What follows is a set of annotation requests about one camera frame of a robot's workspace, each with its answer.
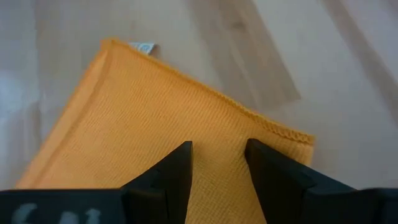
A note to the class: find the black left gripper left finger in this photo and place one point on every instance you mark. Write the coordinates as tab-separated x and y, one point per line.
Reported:
155	193

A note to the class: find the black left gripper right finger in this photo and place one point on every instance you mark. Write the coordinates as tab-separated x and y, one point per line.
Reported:
295	199

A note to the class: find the orange microfiber towel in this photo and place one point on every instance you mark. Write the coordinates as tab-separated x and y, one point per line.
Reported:
155	124

